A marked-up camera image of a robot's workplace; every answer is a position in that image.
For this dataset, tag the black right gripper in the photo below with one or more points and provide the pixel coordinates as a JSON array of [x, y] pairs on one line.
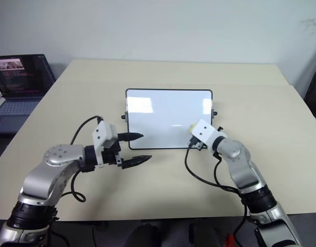
[[200, 146]]

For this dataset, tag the yellow eraser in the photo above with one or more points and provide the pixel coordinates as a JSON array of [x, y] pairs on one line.
[[192, 127]]

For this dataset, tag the black framed small whiteboard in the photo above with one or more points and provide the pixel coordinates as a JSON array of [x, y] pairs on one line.
[[163, 115]]

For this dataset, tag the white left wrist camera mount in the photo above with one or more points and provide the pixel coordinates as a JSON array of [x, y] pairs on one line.
[[104, 132]]

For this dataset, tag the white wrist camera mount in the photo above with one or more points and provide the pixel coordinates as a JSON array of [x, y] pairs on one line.
[[205, 131], [104, 132]]

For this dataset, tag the small red object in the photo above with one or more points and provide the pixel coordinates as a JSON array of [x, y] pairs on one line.
[[230, 238]]

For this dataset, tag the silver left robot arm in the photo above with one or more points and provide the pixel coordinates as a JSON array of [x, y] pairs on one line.
[[47, 177]]

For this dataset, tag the open blue laptop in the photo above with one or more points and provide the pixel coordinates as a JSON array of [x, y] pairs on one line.
[[21, 74]]

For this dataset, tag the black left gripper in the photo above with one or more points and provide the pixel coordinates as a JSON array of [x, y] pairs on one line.
[[110, 155]]

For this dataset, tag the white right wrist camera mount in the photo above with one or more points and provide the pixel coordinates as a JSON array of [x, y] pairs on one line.
[[205, 131]]

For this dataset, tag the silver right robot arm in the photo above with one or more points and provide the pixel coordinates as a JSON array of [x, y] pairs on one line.
[[240, 164]]

